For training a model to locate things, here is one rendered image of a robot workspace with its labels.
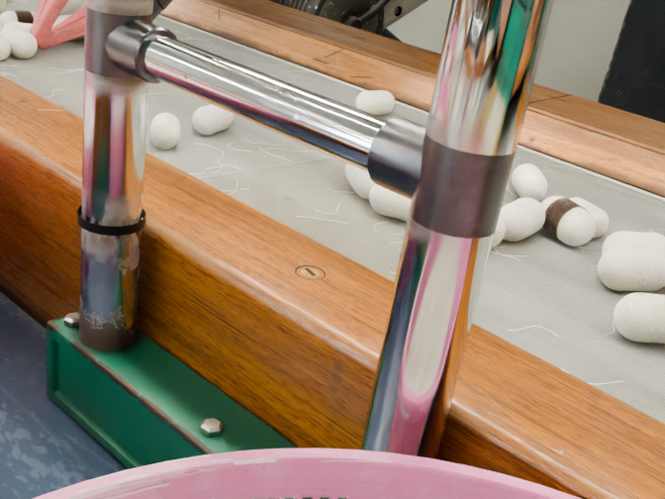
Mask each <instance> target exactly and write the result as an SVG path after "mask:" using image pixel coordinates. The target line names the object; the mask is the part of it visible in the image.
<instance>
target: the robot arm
mask: <svg viewBox="0 0 665 499"><path fill-rule="evenodd" d="M68 1H69V0H41V2H40V5H39V8H38V11H37V14H36V17H35V20H34V22H33V25H32V28H31V31H30V34H32V35H33V36H34V37H35V39H36V41H37V45H38V48H39V49H41V50H46V49H49V48H52V47H54V46H57V45H59V44H62V43H65V42H67V41H70V40H72V39H75V38H78V37H80V36H83V35H85V1H84V3H83V7H82V8H80V9H79V10H78V11H76V12H75V13H73V14H72V15H71V16H69V17H68V18H67V19H65V20H64V21H62V22H61V23H59V24H57V25H55V26H54V27H53V25H54V23H55V21H56V19H57V18H58V16H59V14H60V12H61V11H62V9H63V8H64V6H65V5H66V4H67V2H68ZM172 1H173V0H153V11H152V20H154V19H155V18H156V17H157V16H158V15H159V14H160V13H161V11H162V10H164V9H165V8H166V7H167V6H168V5H169V4H170V3H171V2H172Z"/></svg>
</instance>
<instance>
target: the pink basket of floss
mask: <svg viewBox="0 0 665 499"><path fill-rule="evenodd" d="M303 497H312V499H320V498H321V497H330V498H329V499H337V498H346V499H581V498H579V497H576V496H573V495H570V494H567V493H564V492H561V491H558V490H555V489H552V488H549V487H546V486H543V485H540V484H536V483H533V482H529V481H526V480H522V479H519V478H515V477H512V476H508V475H506V474H502V473H498V472H494V471H490V470H486V469H481V468H477V467H473V466H469V465H464V464H459V463H454V462H448V461H443V460H438V459H433V458H427V457H420V456H413V455H406V454H399V453H391V452H382V451H371V450H360V449H254V450H241V451H231V452H222V453H213V454H205V455H199V456H192V457H186V458H180V459H174V460H169V461H164V462H159V463H155V464H150V465H145V466H141V467H136V468H131V469H127V470H123V471H119V472H116V473H112V474H108V475H105V476H101V477H97V478H94V479H90V480H86V481H83V482H80V483H77V484H74V485H71V486H68V487H65V488H61V489H58V490H55V491H52V492H50V493H47V494H44V495H41V496H39V497H36V498H33V499H275V498H276V499H285V498H294V499H303Z"/></svg>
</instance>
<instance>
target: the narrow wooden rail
mask: <svg viewBox="0 0 665 499"><path fill-rule="evenodd" d="M82 157H83V118H81V117H79V116H77V115H75V114H73V113H71V112H69V111H68V110H66V109H64V108H62V107H60V106H58V105H56V104H54V103H52V102H50V101H49V100H47V99H46V98H44V97H42V96H40V95H38V94H36V93H34V92H32V91H30V90H29V89H27V88H25V87H23V86H21V85H19V84H17V83H15V82H13V81H11V80H9V79H8V78H6V77H4V76H2V75H0V292H1V293H3V294H4V295H5V296H6V297H8V298H9V299H10V300H11V301H12V302H14V303H15V304H16V305H17V306H19V307H20V308H21V309H22V310H23V311H25V312H26V313H27V314H28V315H29V316H31V317H32V318H33V319H34V320H36V321H37V322H38V323H39V324H40V325H42V326H43V327H44V328H45V329H46V328H47V322H48V321H50V320H53V319H56V318H60V317H63V316H66V315H67V314H69V313H75V312H78V311H80V262H81V227H80V226H79V225H78V223H77V210H78V208H79V207H80V206H82ZM142 208H143V209H144V210H145V213H146V220H145V226H144V228H143V229H142V233H141V252H140V271H139V290H138V308H137V326H136V328H138V329H139V330H140V331H142V332H143V333H144V334H146V335H147V336H149V337H150V338H151V339H153V340H154V341H155V342H157V343H158V344H159V345H161V346H162V347H164V348H165V349H167V350H168V351H169V352H171V353H172V354H173V355H175V356H176V357H178V358H179V359H180V360H182V361H183V362H184V363H186V364H187V365H188V366H190V367H191V368H193V369H194V370H195V371H197V372H198V373H199V374H201V375H202V376H203V377H205V378H206V379H208V380H209V381H210V382H212V383H213V384H214V385H216V386H217V387H218V388H220V389H221V390H223V391H224V392H225V393H227V394H228V395H229V396H231V397H232V398H233V399H235V400H236V401H237V402H239V403H240V404H241V405H242V406H243V407H245V408H246V409H247V410H249V411H250V412H251V413H253V414H254V415H256V416H257V417H258V418H260V419H261V420H262V421H264V422H265V423H266V424H268V425H269V426H271V427H272V428H273V429H275V430H276V431H277V432H279V433H280V434H281V435H283V436H284V437H286V438H287V439H288V440H290V441H291V442H292V443H294V444H295V445H296V446H298V447H299V448H301V449H360V447H361V442H362V437H363V432H364V427H365V422H366V418H367V413H368V408H369V403H370V398H371V393H372V388H373V384H374V379H375V374H376V369H377V364H378V359H379V354H380V350H381V346H382V341H383V336H384V331H385V326H386V321H387V317H388V312H389V307H390V302H391V297H392V292H393V287H394V283H395V281H393V280H391V279H389V278H387V277H385V276H383V275H381V274H379V273H377V272H376V271H374V270H372V269H370V268H368V267H366V266H364V265H362V264H360V263H358V262H356V261H355V260H353V259H351V258H349V257H347V256H345V255H343V254H341V253H339V252H337V251H335V250H334V249H331V248H329V247H327V246H325V245H323V244H321V243H319V242H317V241H315V240H314V239H312V238H310V237H308V236H306V235H304V234H302V233H300V232H298V231H296V230H295V229H293V228H291V227H289V226H287V225H285V224H283V223H281V222H279V221H277V220H275V219H274V218H272V217H270V216H268V215H266V214H264V213H262V212H260V211H258V210H256V209H254V208H253V207H251V206H249V205H247V204H245V203H243V202H241V201H239V200H237V199H236V198H234V197H233V196H231V195H229V194H227V193H225V192H223V191H221V190H219V189H217V188H215V187H213V186H212V185H210V184H208V183H206V182H204V181H202V180H200V179H198V178H196V177H194V176H192V175H191V174H189V173H187V172H185V171H183V170H181V169H179V168H177V167H175V166H173V165H172V164H170V163H168V162H166V161H164V160H162V159H160V158H158V157H156V156H154V155H152V154H151V153H149V152H147V151H146V152H145V160H144V179H143V198H142ZM436 459H438V460H443V461H448V462H454V463H459V464H464V465H469V466H473V467H477V468H481V469H486V470H490V471H494V472H498V473H502V474H506V475H508V476H512V477H515V478H519V479H522V480H526V481H529V482H533V483H536V484H540V485H543V486H546V487H549V488H552V489H555V490H558V491H561V492H564V493H567V494H570V495H573V496H576V497H579V498H581V499H665V424H664V423H663V422H661V421H659V420H657V419H655V418H653V417H651V416H649V415H647V414H645V413H643V412H642V411H640V410H638V409H636V408H634V407H632V406H630V405H628V404H626V403H624V402H622V401H621V400H619V399H617V398H616V397H614V396H612V395H610V394H608V393H606V392H604V391H602V390H601V389H599V388H597V387H595V386H593V385H591V384H589V383H587V382H585V381H583V380H581V379H580V378H578V377H576V376H574V375H572V374H570V373H568V372H566V371H564V370H562V369H560V368H559V367H557V366H555V365H553V364H551V363H549V362H547V361H545V360H543V359H541V358H540V357H538V356H536V355H534V354H532V353H530V352H528V351H526V350H524V349H521V348H520V347H518V346H516V345H514V344H512V343H510V342H508V341H506V340H504V339H502V338H500V337H499V336H497V335H495V334H493V333H491V332H489V331H487V330H485V329H483V328H481V327H479V326H478V325H476V324H474V323H472V324H471V327H470V331H469V335H468V339H467V343H466V347H465V351H464V355H463V357H462V361H461V365H460V369H459V373H458V377H457V381H456V385H455V388H454V392H453V396H452V400H451V404H450V408H449V412H448V416H447V419H446V423H445V427H444V431H443V435H442V439H441V443H440V447H439V450H438V454H437V458H436Z"/></svg>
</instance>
